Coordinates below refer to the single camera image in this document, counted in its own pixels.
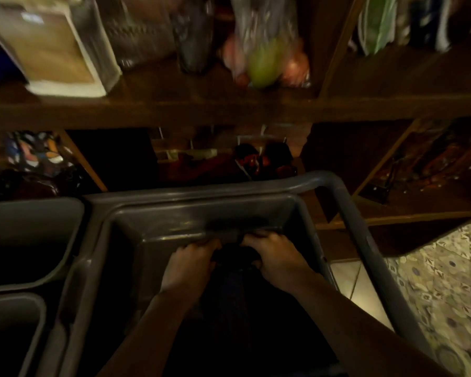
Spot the person's right hand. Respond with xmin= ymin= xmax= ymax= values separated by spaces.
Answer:
xmin=241 ymin=231 xmax=319 ymax=296

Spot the person's left hand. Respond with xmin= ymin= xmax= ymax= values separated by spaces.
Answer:
xmin=160 ymin=237 xmax=222 ymax=307

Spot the black cloth garment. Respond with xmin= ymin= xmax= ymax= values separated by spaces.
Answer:
xmin=169 ymin=244 xmax=340 ymax=377

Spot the person's right forearm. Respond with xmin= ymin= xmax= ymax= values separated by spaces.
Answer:
xmin=277 ymin=271 xmax=454 ymax=377

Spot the person's left forearm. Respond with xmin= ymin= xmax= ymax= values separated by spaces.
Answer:
xmin=97 ymin=288 xmax=206 ymax=377

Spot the large gray plastic tub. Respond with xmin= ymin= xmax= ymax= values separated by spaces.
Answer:
xmin=35 ymin=193 xmax=338 ymax=377

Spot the dark wooden shelf unit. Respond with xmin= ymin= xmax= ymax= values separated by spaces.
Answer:
xmin=0 ymin=0 xmax=471 ymax=267

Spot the gray plastic bin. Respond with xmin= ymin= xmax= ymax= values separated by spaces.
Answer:
xmin=0 ymin=197 xmax=86 ymax=293
xmin=0 ymin=293 xmax=48 ymax=377

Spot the green fruit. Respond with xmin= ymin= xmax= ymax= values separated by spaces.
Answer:
xmin=248 ymin=38 xmax=289 ymax=89

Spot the colourful patterned cloth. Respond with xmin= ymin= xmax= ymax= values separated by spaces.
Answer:
xmin=5 ymin=131 xmax=74 ymax=178

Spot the clear plastic bag of fruit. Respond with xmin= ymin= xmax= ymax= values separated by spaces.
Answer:
xmin=220 ymin=0 xmax=311 ymax=90

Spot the dark glass jar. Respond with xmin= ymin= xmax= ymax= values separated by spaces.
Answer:
xmin=172 ymin=0 xmax=216 ymax=74

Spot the metal box grater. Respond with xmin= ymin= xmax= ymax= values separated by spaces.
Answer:
xmin=96 ymin=0 xmax=177 ymax=69

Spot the green and white bag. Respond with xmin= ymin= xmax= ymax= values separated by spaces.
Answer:
xmin=357 ymin=0 xmax=399 ymax=56

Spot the white framed wooden box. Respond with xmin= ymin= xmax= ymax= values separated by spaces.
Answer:
xmin=0 ymin=0 xmax=122 ymax=98

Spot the dark blue bottle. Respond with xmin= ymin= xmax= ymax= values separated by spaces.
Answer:
xmin=410 ymin=0 xmax=452 ymax=52

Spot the gray cart frame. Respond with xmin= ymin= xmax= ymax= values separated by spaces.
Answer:
xmin=82 ymin=170 xmax=438 ymax=363

